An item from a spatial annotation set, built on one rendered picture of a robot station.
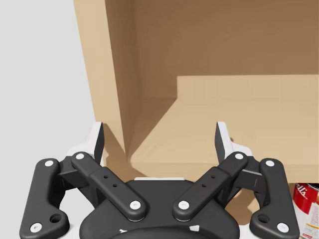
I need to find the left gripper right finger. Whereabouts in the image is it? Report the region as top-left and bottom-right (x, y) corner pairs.
(172, 121), (301, 239)

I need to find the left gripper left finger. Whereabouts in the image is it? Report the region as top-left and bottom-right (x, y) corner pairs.
(19, 121), (149, 239)

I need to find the red and white can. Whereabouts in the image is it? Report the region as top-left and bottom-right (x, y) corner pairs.
(292, 183), (319, 239)

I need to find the pale wooden shelf unit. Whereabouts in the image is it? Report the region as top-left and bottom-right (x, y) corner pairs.
(73, 0), (319, 227)

